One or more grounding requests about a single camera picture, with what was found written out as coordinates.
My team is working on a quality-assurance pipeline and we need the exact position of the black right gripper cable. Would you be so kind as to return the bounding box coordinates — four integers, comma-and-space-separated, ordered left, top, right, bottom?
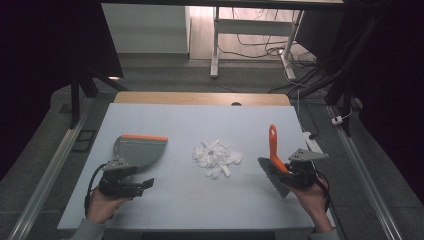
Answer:
313, 169, 333, 214

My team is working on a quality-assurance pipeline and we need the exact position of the person's left hand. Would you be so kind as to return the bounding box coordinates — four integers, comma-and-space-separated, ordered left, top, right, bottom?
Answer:
85, 188, 132, 225

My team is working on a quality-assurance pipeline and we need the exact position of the white power strip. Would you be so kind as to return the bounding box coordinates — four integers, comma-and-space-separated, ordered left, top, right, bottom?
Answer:
302, 131, 326, 156

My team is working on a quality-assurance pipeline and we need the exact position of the person's right hand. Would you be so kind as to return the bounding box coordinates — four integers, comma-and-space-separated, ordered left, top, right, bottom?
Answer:
289, 175, 334, 233

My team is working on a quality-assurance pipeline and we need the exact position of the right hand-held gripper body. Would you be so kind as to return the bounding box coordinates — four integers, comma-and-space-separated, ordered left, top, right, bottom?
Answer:
283, 147, 330, 191

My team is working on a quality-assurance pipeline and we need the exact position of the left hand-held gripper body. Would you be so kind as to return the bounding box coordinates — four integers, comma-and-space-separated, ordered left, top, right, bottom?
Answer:
98, 158, 145, 199

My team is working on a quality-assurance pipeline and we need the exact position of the grey dustpan with orange edge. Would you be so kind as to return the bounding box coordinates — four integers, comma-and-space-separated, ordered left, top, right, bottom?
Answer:
112, 133, 169, 169

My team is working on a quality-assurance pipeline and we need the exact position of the white cabinet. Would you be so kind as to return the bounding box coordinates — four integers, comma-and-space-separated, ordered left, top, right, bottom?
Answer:
101, 3, 192, 55

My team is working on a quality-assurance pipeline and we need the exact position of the white desk frame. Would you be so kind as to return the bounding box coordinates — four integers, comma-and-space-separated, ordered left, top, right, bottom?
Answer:
209, 6, 305, 81

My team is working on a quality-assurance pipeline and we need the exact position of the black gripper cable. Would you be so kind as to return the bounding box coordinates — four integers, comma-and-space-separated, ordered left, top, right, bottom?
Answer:
313, 169, 333, 214
84, 162, 108, 218

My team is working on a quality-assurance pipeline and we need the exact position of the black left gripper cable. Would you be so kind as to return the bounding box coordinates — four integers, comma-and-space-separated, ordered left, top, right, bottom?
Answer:
84, 162, 108, 218

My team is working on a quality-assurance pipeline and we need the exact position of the black floor frame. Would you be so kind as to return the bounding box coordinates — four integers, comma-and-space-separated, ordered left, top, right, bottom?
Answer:
71, 128, 98, 154

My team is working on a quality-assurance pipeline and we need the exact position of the black stand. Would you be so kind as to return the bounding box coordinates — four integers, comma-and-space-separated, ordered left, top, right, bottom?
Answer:
289, 13, 384, 138
68, 59, 129, 130

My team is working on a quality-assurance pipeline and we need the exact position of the bundle of black floor cables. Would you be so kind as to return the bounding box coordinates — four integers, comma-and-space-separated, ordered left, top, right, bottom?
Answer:
218, 8, 321, 96

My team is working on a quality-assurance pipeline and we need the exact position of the orange-handled grey brush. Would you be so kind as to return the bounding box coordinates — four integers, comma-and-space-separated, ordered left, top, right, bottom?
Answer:
257, 124, 292, 199

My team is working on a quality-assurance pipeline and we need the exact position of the aluminium rail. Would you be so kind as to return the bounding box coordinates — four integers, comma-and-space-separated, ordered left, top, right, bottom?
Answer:
326, 105, 404, 240
7, 98, 96, 240

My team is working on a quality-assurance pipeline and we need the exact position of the pile of white paper scraps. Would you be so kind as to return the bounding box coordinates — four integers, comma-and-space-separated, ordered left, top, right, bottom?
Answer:
192, 138, 245, 180

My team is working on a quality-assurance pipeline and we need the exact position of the wooden table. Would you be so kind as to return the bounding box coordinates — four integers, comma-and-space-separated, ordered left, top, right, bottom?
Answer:
113, 91, 292, 107

